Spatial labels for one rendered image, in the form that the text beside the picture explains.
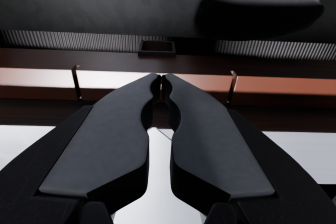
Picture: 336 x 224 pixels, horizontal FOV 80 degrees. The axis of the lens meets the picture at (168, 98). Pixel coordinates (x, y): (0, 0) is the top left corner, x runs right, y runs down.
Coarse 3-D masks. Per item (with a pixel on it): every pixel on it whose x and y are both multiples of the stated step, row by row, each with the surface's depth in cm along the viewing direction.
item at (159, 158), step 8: (152, 152) 23; (160, 152) 23; (168, 152) 23; (152, 160) 24; (160, 160) 24; (168, 160) 24; (152, 168) 25; (160, 168) 25; (168, 168) 25; (152, 176) 25; (160, 176) 26; (168, 176) 26
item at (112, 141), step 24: (120, 96) 9; (144, 96) 9; (96, 120) 8; (120, 120) 8; (144, 120) 9; (72, 144) 7; (96, 144) 7; (120, 144) 7; (144, 144) 7; (72, 168) 6; (96, 168) 6; (120, 168) 6; (144, 168) 6; (48, 192) 5; (72, 192) 5; (96, 192) 5; (120, 192) 6; (144, 192) 7
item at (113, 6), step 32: (0, 0) 31; (32, 0) 31; (64, 0) 32; (96, 0) 32; (128, 0) 32; (160, 0) 32; (192, 0) 32; (320, 0) 32; (96, 32) 34; (128, 32) 34; (160, 32) 34; (192, 32) 35; (320, 32) 35
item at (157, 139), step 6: (150, 132) 22; (156, 132) 22; (150, 138) 22; (156, 138) 22; (162, 138) 22; (168, 138) 22; (150, 144) 22; (156, 144) 22; (162, 144) 22; (168, 144) 22
